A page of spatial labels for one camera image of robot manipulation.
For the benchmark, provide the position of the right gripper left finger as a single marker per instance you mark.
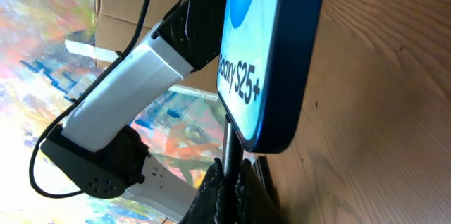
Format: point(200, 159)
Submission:
point(209, 202)

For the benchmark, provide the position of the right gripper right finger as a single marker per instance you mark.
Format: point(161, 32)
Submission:
point(254, 205)

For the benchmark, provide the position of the blue Samsung Galaxy smartphone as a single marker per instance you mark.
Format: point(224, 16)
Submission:
point(266, 52)

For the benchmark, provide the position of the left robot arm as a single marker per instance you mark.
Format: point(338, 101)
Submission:
point(92, 141)

